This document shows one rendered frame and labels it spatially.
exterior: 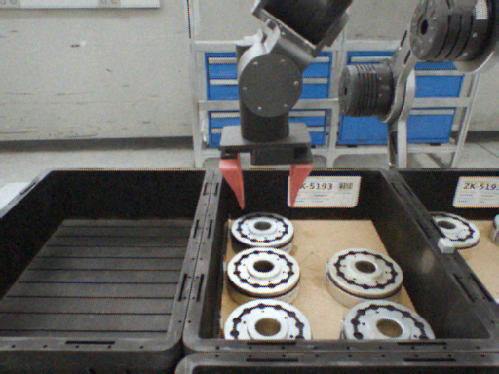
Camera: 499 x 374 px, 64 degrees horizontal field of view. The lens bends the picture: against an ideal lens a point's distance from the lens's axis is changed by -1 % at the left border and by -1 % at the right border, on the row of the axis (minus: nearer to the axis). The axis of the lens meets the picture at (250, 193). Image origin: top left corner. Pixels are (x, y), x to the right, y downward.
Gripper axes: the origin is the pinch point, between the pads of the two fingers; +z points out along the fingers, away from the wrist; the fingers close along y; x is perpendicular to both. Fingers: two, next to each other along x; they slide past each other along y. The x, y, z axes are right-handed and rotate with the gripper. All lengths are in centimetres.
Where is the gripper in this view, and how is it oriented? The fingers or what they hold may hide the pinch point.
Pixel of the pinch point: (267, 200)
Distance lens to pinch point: 51.8
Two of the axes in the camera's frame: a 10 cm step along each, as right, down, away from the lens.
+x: 0.1, -4.9, 8.7
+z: 0.5, 8.7, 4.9
